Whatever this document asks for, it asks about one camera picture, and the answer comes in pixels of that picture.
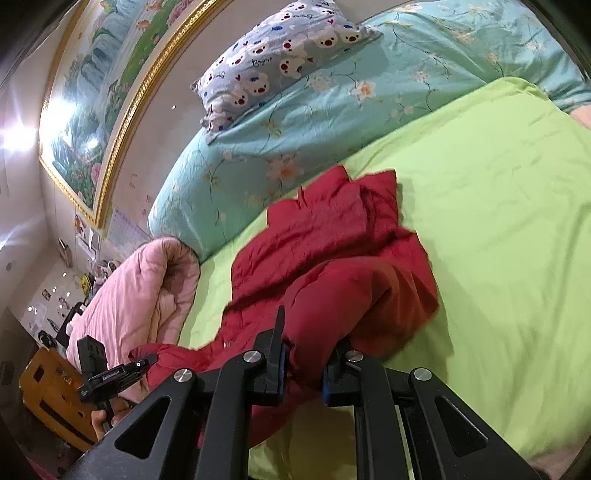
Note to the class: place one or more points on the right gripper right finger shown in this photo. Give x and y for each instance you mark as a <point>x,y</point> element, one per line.
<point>381,399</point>

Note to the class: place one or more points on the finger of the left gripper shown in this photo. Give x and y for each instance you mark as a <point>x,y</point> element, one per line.
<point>134,370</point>

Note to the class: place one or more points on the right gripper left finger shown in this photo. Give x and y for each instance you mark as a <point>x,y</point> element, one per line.
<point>256,377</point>

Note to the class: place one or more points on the red quilted down jacket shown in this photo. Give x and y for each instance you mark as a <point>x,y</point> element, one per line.
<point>337,264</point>

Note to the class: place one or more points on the person's left hand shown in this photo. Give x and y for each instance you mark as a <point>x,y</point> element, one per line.
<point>119,407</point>

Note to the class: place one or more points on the orange wooden cabinet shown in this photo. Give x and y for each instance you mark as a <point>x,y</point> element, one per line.
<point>49,386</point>

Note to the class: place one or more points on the pink quilted blanket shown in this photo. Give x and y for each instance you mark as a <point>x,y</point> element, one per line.
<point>145,300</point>

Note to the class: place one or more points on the teal floral duvet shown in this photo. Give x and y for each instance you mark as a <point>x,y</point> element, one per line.
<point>428,55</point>

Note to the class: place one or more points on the gold framed landscape painting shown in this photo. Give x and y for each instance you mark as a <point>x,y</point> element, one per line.
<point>108,64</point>

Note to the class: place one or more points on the grey pig pattern pillow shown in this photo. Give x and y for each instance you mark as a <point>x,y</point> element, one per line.
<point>283,48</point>

